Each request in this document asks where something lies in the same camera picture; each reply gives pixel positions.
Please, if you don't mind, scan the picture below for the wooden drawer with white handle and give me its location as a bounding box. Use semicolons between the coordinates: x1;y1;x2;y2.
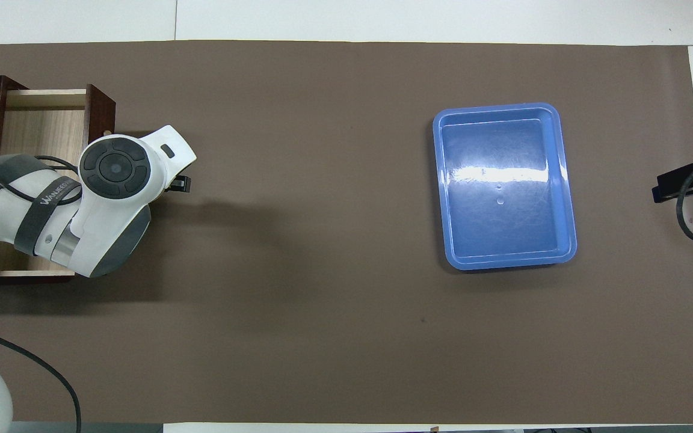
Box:
0;84;117;284

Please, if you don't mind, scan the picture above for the brown table mat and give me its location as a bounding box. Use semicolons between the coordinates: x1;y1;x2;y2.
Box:
0;40;693;425

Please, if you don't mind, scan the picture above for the blue plastic tray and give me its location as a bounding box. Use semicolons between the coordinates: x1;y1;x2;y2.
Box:
432;102;578;271

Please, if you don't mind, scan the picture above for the black velcro strap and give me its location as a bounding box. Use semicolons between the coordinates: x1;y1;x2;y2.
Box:
14;174;84;257

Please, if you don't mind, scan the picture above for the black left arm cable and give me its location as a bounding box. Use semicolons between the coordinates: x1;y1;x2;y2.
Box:
0;155;84;206

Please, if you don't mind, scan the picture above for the black floor cable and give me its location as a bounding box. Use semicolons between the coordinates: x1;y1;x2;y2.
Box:
0;319;82;433

